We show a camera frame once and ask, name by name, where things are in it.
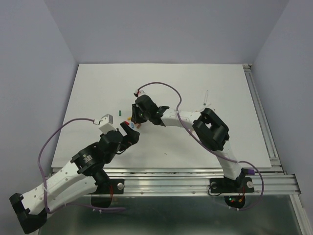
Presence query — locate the dark green marker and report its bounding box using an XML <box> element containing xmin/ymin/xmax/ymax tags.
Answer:
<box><xmin>203</xmin><ymin>90</ymin><xmax>209</xmax><ymax>107</ymax></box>

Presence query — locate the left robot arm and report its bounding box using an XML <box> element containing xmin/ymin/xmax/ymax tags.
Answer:
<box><xmin>9</xmin><ymin>121</ymin><xmax>140</xmax><ymax>234</ymax></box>

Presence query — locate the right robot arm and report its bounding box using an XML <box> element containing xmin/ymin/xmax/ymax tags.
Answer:
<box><xmin>132</xmin><ymin>92</ymin><xmax>245</xmax><ymax>191</ymax></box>

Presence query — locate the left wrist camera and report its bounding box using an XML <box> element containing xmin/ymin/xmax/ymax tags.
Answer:
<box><xmin>98</xmin><ymin>114</ymin><xmax>116</xmax><ymax>134</ymax></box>

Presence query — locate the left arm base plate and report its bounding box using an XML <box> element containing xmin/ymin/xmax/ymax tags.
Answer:
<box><xmin>83</xmin><ymin>169</ymin><xmax>125</xmax><ymax>213</ymax></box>

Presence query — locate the front aluminium rail frame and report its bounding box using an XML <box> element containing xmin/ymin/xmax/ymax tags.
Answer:
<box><xmin>40</xmin><ymin>167</ymin><xmax>302</xmax><ymax>196</ymax></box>

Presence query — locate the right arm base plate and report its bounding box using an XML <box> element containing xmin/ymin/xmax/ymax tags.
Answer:
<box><xmin>208</xmin><ymin>169</ymin><xmax>255</xmax><ymax>210</ymax></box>

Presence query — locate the right side aluminium rail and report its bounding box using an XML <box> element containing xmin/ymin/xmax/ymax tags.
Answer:
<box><xmin>243</xmin><ymin>64</ymin><xmax>284</xmax><ymax>174</ymax></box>

